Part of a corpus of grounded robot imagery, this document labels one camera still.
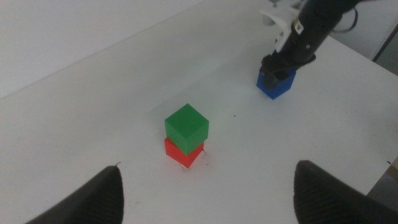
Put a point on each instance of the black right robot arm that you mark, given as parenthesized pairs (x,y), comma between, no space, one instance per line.
(326,9)

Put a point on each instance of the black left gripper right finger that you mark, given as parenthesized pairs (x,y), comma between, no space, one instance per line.
(323,202)

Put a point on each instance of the green cube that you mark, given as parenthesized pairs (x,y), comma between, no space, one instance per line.
(186,130)

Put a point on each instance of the dark frame bar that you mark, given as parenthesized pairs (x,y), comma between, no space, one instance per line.
(385,45)

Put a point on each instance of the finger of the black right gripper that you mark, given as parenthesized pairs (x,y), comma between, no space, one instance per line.
(271,80)

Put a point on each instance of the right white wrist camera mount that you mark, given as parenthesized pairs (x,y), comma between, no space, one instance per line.
(276,17)

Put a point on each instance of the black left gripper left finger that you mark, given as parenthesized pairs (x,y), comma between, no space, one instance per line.
(99,199)

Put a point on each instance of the blue cube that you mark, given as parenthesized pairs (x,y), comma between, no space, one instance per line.
(284,85)

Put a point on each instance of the red cube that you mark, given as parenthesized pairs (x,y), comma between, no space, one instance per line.
(180,154)

